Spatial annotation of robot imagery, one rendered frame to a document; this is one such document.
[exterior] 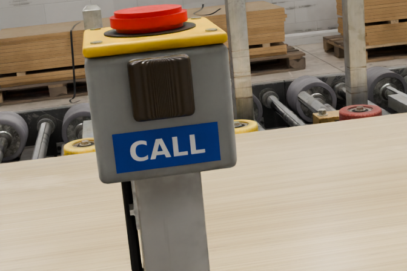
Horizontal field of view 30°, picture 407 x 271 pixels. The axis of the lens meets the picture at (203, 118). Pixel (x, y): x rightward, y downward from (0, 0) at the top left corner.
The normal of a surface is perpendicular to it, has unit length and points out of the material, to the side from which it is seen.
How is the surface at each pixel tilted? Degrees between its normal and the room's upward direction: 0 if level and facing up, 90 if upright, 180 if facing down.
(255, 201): 0
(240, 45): 90
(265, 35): 90
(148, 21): 90
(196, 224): 90
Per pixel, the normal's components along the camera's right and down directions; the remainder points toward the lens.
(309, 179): -0.09, -0.97
